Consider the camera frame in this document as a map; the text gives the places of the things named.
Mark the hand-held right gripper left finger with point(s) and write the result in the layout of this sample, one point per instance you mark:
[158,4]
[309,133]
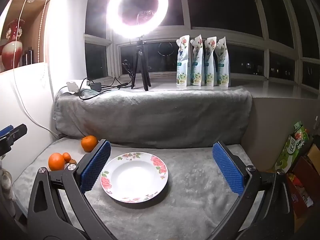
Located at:
[96,165]

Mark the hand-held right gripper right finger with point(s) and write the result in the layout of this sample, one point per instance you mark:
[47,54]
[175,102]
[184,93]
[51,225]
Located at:
[228,170]

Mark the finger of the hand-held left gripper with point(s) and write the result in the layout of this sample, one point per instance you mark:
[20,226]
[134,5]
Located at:
[6,130]
[16,135]

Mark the rough spotted orange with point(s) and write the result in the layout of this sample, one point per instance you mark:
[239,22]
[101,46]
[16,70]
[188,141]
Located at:
[89,143]

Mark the round orange kumquat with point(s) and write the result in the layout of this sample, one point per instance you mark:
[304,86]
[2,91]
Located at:
[66,157]

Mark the smooth large orange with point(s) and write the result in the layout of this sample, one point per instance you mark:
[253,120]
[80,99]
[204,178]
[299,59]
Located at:
[56,161]

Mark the floral white plate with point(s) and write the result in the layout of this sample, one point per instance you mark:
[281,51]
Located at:
[135,177]

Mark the person's left hand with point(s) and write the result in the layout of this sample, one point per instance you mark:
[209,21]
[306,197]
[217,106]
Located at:
[5,180]

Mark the grey plush mat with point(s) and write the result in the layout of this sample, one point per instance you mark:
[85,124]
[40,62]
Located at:
[195,192]

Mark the green printed box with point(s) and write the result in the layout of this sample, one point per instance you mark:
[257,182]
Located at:
[291,150]

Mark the blue face mask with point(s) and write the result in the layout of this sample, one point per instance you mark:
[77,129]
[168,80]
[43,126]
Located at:
[88,93]

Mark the red cardboard box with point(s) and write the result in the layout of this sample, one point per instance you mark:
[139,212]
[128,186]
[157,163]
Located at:
[302,180]

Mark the white power strip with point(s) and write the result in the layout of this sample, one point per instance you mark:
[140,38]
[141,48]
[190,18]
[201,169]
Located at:
[75,86]

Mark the grey plush folded blanket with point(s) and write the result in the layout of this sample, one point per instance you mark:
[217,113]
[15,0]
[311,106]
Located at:
[155,115]

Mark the black power adapter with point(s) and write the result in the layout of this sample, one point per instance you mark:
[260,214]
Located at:
[95,86]

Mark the red porcelain vase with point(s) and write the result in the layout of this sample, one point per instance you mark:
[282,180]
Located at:
[12,47]

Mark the brown cardboard box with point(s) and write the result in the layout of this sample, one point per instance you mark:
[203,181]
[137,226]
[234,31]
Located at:
[314,155]

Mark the wooden shelf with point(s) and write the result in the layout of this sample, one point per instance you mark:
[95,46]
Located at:
[35,17]

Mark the black tripod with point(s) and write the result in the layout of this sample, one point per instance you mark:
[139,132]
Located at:
[140,55]

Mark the white window frame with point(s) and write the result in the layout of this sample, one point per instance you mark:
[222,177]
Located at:
[225,32]

